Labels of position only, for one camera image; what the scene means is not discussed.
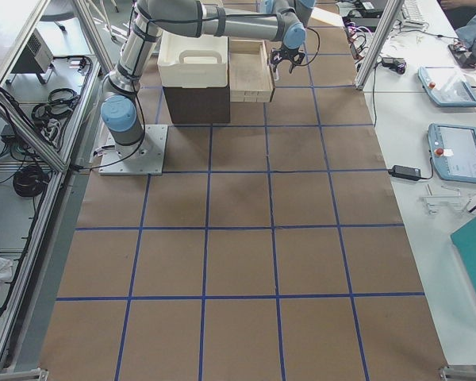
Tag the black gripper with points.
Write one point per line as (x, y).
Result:
(286, 55)

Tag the wooden drawer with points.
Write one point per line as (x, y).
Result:
(250, 78)

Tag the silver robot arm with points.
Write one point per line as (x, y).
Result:
(276, 23)

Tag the cream plastic tray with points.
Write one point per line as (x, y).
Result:
(189, 62)

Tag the blue teach pendant far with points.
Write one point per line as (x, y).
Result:
(447, 86)

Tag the blue teach pendant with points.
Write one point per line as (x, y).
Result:
(447, 86)
(453, 151)

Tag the black power adapter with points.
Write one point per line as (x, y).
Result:
(403, 172)

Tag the blue teach pendant near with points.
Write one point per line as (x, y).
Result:
(453, 151)

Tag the grey electronics box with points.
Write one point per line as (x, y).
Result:
(35, 58)

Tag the aluminium frame post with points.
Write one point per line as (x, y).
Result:
(385, 25)

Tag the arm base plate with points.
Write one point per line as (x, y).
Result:
(146, 159)

